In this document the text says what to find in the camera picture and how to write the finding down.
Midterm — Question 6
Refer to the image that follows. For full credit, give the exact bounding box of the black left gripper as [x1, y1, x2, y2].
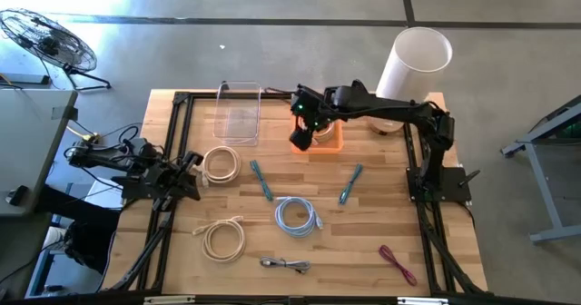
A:
[150, 152, 205, 202]

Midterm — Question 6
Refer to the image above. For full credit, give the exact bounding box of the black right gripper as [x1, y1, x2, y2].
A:
[289, 84, 332, 153]

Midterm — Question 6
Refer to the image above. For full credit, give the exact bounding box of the beige cable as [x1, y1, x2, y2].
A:
[297, 118, 338, 145]
[194, 145, 242, 189]
[191, 215, 247, 264]

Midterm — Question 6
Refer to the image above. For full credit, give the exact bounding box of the teal cable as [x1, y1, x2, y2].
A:
[338, 162, 364, 206]
[249, 159, 275, 202]

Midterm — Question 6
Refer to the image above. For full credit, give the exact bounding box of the light blue cable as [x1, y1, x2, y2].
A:
[273, 196, 325, 240]

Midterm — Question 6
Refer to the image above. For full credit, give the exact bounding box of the orange plastic bin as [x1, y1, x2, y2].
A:
[290, 113, 345, 155]

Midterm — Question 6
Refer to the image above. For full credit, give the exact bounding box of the clear plastic container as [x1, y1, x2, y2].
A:
[212, 80, 263, 147]

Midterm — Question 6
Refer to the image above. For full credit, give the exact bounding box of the white paper sheet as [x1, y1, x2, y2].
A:
[84, 177, 124, 210]

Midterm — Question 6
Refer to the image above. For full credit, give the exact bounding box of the white shade wooden base lamp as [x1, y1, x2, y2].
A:
[367, 25, 454, 137]

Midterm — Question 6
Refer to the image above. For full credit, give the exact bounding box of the black bundled equipment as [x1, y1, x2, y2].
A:
[62, 218, 120, 275]

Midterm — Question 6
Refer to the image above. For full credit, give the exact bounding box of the grey desk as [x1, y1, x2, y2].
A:
[0, 88, 79, 219]

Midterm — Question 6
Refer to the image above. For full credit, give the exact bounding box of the black floor fan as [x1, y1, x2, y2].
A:
[0, 7, 113, 92]

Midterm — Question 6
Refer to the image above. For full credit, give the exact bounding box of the black lever handle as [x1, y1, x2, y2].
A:
[458, 169, 481, 189]
[348, 78, 369, 95]

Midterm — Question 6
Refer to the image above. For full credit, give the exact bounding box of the black aluminium table frame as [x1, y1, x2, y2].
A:
[102, 90, 489, 298]

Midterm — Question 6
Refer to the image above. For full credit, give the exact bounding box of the silver metal bracket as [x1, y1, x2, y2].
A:
[397, 297, 450, 305]
[143, 295, 196, 305]

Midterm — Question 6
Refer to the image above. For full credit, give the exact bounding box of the black white braided cable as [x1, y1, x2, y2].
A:
[259, 255, 312, 276]

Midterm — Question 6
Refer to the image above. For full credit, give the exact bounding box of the grey metal table frame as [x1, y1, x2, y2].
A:
[500, 93, 581, 245]

